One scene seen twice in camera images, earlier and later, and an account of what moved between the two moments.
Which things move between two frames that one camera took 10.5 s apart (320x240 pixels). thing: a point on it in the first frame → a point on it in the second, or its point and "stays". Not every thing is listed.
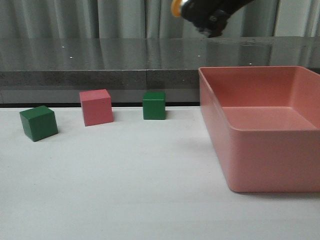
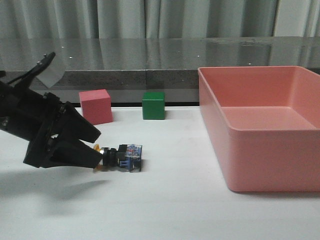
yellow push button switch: [176, 6] → [127, 158]
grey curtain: [150, 19] stays
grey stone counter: [95, 70] stays
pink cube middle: [96, 106] stays
